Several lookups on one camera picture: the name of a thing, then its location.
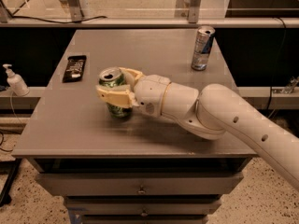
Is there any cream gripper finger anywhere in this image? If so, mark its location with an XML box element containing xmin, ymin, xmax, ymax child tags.
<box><xmin>95</xmin><ymin>85</ymin><xmax>138</xmax><ymax>108</ymax></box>
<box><xmin>121</xmin><ymin>67</ymin><xmax>144</xmax><ymax>89</ymax></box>

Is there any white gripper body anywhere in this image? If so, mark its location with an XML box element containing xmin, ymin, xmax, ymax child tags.
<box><xmin>134</xmin><ymin>75</ymin><xmax>171</xmax><ymax>117</ymax></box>

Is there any green soda can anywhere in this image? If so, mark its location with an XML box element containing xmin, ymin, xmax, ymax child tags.
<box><xmin>99</xmin><ymin>67</ymin><xmax>132</xmax><ymax>118</ymax></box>

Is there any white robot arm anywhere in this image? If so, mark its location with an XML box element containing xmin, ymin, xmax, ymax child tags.
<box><xmin>96</xmin><ymin>67</ymin><xmax>299</xmax><ymax>189</ymax></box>

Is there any tall silver energy drink can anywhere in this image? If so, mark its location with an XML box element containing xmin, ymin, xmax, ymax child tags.
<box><xmin>192</xmin><ymin>25</ymin><xmax>215</xmax><ymax>71</ymax></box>

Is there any grey drawer cabinet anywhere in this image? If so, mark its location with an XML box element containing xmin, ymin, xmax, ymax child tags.
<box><xmin>13</xmin><ymin>29</ymin><xmax>254</xmax><ymax>224</ymax></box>

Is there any metal drawer knob upper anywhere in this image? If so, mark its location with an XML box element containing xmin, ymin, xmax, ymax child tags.
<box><xmin>137</xmin><ymin>186</ymin><xmax>147</xmax><ymax>195</ymax></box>

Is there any metal drawer knob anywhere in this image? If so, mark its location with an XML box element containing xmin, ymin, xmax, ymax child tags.
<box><xmin>137</xmin><ymin>186</ymin><xmax>147</xmax><ymax>195</ymax></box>
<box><xmin>140</xmin><ymin>210</ymin><xmax>149</xmax><ymax>217</ymax></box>

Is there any white pump dispenser bottle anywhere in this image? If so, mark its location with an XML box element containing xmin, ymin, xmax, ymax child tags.
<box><xmin>3</xmin><ymin>64</ymin><xmax>29</xmax><ymax>96</ymax></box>

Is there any metal drawer knob lower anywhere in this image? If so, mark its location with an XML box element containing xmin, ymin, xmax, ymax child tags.
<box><xmin>140</xmin><ymin>210</ymin><xmax>149</xmax><ymax>217</ymax></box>

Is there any metal frame post left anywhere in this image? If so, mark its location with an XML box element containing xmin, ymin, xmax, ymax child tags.
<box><xmin>67</xmin><ymin>0</ymin><xmax>83</xmax><ymax>22</ymax></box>

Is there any metal frame post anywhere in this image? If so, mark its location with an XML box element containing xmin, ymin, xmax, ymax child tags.
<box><xmin>174</xmin><ymin>0</ymin><xmax>201</xmax><ymax>23</ymax></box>
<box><xmin>67</xmin><ymin>0</ymin><xmax>83</xmax><ymax>22</ymax></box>

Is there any metal frame post right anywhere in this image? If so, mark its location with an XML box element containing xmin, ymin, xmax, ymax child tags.
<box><xmin>174</xmin><ymin>0</ymin><xmax>201</xmax><ymax>23</ymax></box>

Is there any black cable on ledge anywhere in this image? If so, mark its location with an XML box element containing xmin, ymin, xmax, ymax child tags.
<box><xmin>6</xmin><ymin>7</ymin><xmax>108</xmax><ymax>25</ymax></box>

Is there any metal bracket on ledge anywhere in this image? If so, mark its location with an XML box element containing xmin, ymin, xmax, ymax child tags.
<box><xmin>273</xmin><ymin>77</ymin><xmax>299</xmax><ymax>94</ymax></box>

